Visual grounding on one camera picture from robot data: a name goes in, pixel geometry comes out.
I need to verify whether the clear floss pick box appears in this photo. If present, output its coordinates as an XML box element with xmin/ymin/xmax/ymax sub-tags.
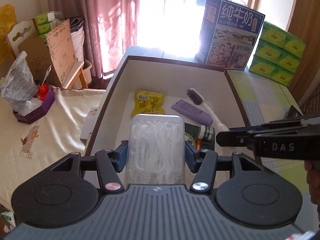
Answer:
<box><xmin>124</xmin><ymin>114</ymin><xmax>185</xmax><ymax>186</ymax></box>

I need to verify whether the yellow snack packet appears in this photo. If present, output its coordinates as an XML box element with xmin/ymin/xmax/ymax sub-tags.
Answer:
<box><xmin>131</xmin><ymin>90</ymin><xmax>165</xmax><ymax>117</ymax></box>

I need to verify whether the person's hand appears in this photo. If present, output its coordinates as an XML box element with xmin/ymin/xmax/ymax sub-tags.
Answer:
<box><xmin>304</xmin><ymin>161</ymin><xmax>320</xmax><ymax>205</ymax></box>

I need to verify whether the white handled brush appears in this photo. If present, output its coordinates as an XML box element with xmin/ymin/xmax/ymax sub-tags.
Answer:
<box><xmin>186</xmin><ymin>88</ymin><xmax>229</xmax><ymax>132</ymax></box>

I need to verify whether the yellow plastic bag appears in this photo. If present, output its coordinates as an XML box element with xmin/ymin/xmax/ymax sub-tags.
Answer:
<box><xmin>0</xmin><ymin>4</ymin><xmax>17</xmax><ymax>39</ymax></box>

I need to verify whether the pink curtain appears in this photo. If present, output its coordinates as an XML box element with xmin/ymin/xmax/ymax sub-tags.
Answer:
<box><xmin>48</xmin><ymin>0</ymin><xmax>140</xmax><ymax>78</ymax></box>

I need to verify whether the cream embroidered cloth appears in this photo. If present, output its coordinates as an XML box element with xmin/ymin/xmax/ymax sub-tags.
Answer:
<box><xmin>1</xmin><ymin>87</ymin><xmax>104</xmax><ymax>210</ymax></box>

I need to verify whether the brown cardboard storage box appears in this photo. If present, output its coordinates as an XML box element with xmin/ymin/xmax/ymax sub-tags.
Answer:
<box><xmin>85</xmin><ymin>55</ymin><xmax>249</xmax><ymax>156</ymax></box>

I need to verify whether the white plastic bag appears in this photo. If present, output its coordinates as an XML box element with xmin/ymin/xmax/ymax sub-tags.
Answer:
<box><xmin>1</xmin><ymin>51</ymin><xmax>37</xmax><ymax>113</ymax></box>

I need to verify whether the brown cardboard carton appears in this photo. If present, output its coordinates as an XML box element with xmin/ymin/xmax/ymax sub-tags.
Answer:
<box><xmin>4</xmin><ymin>18</ymin><xmax>78</xmax><ymax>88</ymax></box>

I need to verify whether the small open cardboard box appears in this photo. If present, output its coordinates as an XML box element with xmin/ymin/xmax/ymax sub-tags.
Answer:
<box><xmin>0</xmin><ymin>205</ymin><xmax>16</xmax><ymax>237</ymax></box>

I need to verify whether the purple gift box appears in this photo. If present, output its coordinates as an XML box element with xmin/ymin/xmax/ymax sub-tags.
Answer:
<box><xmin>13</xmin><ymin>90</ymin><xmax>55</xmax><ymax>125</ymax></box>

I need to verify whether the purple cream tube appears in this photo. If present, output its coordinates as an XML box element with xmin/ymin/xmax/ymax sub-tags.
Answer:
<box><xmin>171</xmin><ymin>99</ymin><xmax>213</xmax><ymax>127</ymax></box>

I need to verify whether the green ointment blister card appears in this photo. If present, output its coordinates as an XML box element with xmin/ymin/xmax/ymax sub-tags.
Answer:
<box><xmin>184</xmin><ymin>123</ymin><xmax>215</xmax><ymax>151</ymax></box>

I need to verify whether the quilted brown chair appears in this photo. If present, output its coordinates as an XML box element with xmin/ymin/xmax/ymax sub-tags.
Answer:
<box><xmin>300</xmin><ymin>85</ymin><xmax>320</xmax><ymax>115</ymax></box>

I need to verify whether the blue milk carton box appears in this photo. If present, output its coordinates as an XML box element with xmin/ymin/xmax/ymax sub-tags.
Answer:
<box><xmin>195</xmin><ymin>0</ymin><xmax>265</xmax><ymax>70</ymax></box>

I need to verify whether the green tissue pack stack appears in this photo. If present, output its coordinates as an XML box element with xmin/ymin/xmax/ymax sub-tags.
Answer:
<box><xmin>249</xmin><ymin>22</ymin><xmax>306</xmax><ymax>86</ymax></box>

